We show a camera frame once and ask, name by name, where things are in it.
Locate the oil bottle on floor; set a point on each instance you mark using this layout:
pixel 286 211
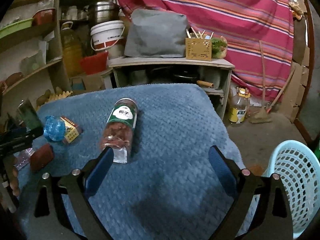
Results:
pixel 239 106

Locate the light blue trash basket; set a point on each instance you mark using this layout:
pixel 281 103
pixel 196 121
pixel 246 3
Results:
pixel 298 168

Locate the wooden corner shelf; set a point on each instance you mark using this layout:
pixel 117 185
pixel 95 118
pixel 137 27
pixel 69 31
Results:
pixel 31 59

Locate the yellow chopstick holder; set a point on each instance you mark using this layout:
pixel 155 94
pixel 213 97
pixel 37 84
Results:
pixel 198 45

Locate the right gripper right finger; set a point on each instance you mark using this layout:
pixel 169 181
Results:
pixel 223 171

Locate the blue quilted table cloth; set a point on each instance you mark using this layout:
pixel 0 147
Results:
pixel 168 190

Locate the green label jar upright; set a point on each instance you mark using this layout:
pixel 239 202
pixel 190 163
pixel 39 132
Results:
pixel 29 115

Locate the pink striped curtain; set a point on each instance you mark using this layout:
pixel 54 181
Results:
pixel 259 34

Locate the yellow cigarette box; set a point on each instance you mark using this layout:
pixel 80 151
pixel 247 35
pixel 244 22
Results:
pixel 72 130

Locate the large yellow oil jug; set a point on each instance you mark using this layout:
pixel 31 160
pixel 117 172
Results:
pixel 71 49

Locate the grey cloth cover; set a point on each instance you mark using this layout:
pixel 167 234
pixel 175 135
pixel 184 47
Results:
pixel 157 34

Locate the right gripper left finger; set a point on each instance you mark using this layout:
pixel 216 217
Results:
pixel 97 171

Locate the white plastic bucket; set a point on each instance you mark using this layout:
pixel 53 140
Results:
pixel 105 35

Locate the purple clear wrapper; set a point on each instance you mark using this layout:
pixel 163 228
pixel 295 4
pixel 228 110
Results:
pixel 23 158

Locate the yellow egg tray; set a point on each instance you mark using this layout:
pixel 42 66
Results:
pixel 49 97

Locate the steel pot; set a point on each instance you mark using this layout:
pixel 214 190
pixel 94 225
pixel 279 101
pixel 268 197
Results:
pixel 103 11

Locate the wooden side cabinet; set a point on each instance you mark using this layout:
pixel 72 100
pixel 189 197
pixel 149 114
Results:
pixel 214 76

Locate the maroon scouring pad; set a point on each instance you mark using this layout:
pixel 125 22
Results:
pixel 41 157

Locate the red plastic basket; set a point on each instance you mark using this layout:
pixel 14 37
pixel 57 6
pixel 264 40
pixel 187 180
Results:
pixel 94 64

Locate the green plastic tray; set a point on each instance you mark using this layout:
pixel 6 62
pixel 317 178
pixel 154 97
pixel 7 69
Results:
pixel 17 26

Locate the clear jar green label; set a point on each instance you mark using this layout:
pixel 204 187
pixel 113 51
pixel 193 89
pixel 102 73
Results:
pixel 119 130

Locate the blue plastic bag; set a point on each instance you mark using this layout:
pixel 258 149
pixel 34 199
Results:
pixel 54 128

